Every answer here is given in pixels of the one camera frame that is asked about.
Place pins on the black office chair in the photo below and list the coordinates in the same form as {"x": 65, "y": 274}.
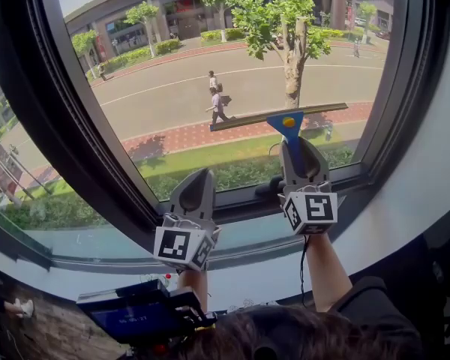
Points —
{"x": 442, "y": 261}

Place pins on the black monitor with blue screen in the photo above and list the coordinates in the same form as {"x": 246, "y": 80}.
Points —
{"x": 135, "y": 317}

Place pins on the person's left forearm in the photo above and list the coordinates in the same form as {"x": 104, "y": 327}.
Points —
{"x": 193, "y": 287}

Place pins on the black monitor mounting bracket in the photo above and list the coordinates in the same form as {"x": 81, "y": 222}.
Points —
{"x": 187, "y": 302}

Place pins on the clear bottle with red cap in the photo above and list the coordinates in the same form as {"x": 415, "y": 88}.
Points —
{"x": 167, "y": 279}

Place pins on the blue squeegee with brass blade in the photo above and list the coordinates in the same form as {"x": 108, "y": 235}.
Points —
{"x": 294, "y": 144}

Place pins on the pruned street tree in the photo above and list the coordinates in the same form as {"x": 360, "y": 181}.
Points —
{"x": 294, "y": 69}

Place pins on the narrow fixed glass pane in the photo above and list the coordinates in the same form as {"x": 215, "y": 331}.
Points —
{"x": 255, "y": 234}

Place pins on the red banner sign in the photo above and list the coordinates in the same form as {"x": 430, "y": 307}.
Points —
{"x": 2, "y": 171}

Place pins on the large fixed glass pane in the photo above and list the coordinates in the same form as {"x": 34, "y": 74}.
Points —
{"x": 41, "y": 208}

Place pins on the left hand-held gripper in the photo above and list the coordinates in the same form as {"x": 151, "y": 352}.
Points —
{"x": 172, "y": 244}

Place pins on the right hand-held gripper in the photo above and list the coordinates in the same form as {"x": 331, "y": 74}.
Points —
{"x": 318, "y": 208}

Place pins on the person's right forearm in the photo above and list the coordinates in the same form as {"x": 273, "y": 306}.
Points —
{"x": 326, "y": 272}

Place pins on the window with dark frame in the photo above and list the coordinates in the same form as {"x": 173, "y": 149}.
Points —
{"x": 67, "y": 133}

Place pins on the person's black shirt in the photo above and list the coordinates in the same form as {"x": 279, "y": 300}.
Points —
{"x": 375, "y": 302}

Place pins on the casement window glass pane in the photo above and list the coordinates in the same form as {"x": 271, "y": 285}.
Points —
{"x": 172, "y": 88}

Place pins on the white window sill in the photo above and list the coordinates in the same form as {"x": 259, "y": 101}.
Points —
{"x": 266, "y": 283}

